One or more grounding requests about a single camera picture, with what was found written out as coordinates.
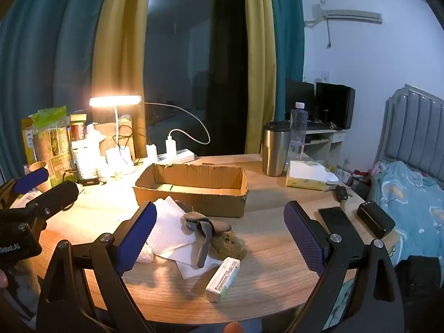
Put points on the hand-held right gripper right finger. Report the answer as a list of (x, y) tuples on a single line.
[(305, 240)]

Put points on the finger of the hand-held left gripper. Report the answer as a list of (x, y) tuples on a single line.
[(57, 197), (31, 180)]

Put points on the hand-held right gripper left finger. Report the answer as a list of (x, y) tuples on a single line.
[(136, 236)]

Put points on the white textured towel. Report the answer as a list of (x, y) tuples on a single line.
[(170, 229)]

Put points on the cardboard box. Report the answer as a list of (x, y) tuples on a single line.
[(194, 197)]

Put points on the yellow knitted cloth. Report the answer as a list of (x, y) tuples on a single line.
[(229, 246)]

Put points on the person's left hand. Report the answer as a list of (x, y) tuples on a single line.
[(2, 279)]

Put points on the person's right hand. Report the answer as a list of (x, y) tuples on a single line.
[(232, 327)]

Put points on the brown paper cup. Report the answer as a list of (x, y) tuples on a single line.
[(40, 175)]

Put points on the crumpled white tissue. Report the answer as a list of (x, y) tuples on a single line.
[(145, 255)]

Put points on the black smartphone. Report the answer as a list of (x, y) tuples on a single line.
[(334, 220)]

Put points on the black battery pack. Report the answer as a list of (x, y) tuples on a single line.
[(90, 181)]

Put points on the green snack bag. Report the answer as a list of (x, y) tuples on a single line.
[(48, 142)]

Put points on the white gridded case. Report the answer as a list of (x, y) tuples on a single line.
[(86, 161)]

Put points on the black car key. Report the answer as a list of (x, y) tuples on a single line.
[(341, 192)]

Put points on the plain white paper sheet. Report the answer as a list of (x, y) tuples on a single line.
[(189, 267)]

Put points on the yellow tissue pack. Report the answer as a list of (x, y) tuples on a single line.
[(307, 177)]

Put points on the small white-capped bottle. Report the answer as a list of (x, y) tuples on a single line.
[(118, 174)]

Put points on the brown jar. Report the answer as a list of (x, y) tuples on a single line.
[(78, 128)]

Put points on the white plastic bottle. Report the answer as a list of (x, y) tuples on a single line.
[(93, 135)]

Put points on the black power bank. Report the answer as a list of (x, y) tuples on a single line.
[(376, 219)]

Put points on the white power strip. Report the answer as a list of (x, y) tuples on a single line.
[(177, 156)]

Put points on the stainless steel tumbler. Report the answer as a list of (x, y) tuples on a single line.
[(274, 152)]

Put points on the white green medicine box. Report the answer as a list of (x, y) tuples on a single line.
[(222, 281)]

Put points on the white computer desk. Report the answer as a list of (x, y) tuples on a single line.
[(329, 142)]

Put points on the clear plastic water bottle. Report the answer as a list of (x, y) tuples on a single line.
[(298, 135)]

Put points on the white desk lamp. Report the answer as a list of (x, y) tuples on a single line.
[(116, 101)]

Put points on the blue printed blanket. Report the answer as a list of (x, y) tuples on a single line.
[(412, 201)]

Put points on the dark cloth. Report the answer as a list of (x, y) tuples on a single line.
[(423, 284)]

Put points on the teal curtain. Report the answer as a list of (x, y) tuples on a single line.
[(45, 48), (289, 34)]

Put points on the black monitor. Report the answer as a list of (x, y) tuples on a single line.
[(334, 105), (300, 99)]

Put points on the grey padded headboard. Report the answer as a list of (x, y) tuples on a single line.
[(412, 125)]

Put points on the yellow curtain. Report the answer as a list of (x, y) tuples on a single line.
[(260, 59), (121, 41)]

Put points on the white air conditioner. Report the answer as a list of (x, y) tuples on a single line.
[(347, 14)]

